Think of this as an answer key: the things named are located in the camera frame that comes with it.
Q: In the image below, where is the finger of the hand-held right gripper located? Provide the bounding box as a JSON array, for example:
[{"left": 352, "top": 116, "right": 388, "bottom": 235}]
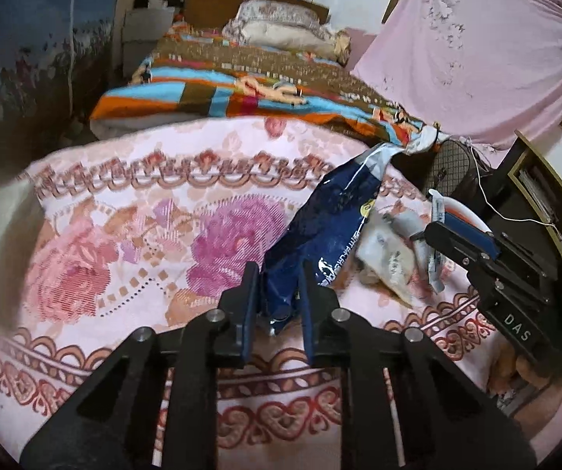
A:
[
  {"left": 445, "top": 215, "right": 502, "bottom": 260},
  {"left": 423, "top": 222, "right": 499, "bottom": 275}
]

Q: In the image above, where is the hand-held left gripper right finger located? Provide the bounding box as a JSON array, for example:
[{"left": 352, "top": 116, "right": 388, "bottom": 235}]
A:
[{"left": 298, "top": 259, "right": 539, "bottom": 470}]

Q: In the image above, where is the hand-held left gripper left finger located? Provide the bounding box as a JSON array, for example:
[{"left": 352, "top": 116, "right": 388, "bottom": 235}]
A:
[{"left": 19, "top": 262, "right": 262, "bottom": 470}]

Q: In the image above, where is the orange plastic basin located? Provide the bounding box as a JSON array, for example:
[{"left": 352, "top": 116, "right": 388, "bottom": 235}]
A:
[{"left": 432, "top": 198, "right": 490, "bottom": 233}]

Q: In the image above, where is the white strip wrapper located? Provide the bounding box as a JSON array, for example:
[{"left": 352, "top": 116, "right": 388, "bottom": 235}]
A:
[{"left": 428, "top": 193, "right": 450, "bottom": 295}]

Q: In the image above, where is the blue snack bag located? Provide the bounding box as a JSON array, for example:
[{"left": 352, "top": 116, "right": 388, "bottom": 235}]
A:
[{"left": 261, "top": 144, "right": 399, "bottom": 336}]

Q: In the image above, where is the person's right hand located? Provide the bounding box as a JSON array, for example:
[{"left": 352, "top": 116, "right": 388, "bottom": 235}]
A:
[{"left": 487, "top": 340, "right": 562, "bottom": 432}]

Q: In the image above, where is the quilted brown bag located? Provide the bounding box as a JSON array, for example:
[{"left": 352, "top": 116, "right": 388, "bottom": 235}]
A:
[{"left": 423, "top": 137, "right": 487, "bottom": 197}]

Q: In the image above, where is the stack of papers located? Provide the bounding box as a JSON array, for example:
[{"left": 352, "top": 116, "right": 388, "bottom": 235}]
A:
[{"left": 518, "top": 166, "right": 556, "bottom": 216}]

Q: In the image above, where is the wooden desk shelf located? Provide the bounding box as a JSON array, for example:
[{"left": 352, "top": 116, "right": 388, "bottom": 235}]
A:
[{"left": 506, "top": 117, "right": 562, "bottom": 255}]

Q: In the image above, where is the pink floral blanket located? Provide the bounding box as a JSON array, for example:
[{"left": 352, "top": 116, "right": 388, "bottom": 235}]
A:
[{"left": 0, "top": 117, "right": 562, "bottom": 466}]

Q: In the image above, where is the pink hanging sheet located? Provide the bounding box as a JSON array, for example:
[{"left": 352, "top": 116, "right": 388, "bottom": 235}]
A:
[{"left": 352, "top": 0, "right": 562, "bottom": 150}]

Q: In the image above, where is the brown patterned blanket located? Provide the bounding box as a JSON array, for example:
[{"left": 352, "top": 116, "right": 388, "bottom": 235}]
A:
[{"left": 90, "top": 22, "right": 441, "bottom": 157}]

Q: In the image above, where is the beige pillow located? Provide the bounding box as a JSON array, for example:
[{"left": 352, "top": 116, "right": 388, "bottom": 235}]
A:
[{"left": 234, "top": 22, "right": 351, "bottom": 64}]

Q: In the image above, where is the white nightstand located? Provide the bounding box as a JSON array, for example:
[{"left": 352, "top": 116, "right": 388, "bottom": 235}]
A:
[{"left": 122, "top": 5, "right": 174, "bottom": 76}]

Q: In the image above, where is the floral pillow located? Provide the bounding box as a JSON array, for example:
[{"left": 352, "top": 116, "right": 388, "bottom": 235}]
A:
[{"left": 222, "top": 0, "right": 321, "bottom": 35}]

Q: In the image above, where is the wooden bed headboard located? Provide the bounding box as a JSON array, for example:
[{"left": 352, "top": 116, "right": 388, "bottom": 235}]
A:
[{"left": 183, "top": 0, "right": 331, "bottom": 27}]

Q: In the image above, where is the blue fabric wardrobe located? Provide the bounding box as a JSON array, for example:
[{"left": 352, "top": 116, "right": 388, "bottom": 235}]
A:
[{"left": 0, "top": 0, "right": 125, "bottom": 143}]

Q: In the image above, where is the white cable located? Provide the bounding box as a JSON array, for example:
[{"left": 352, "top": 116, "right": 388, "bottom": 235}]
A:
[{"left": 467, "top": 137, "right": 560, "bottom": 228}]

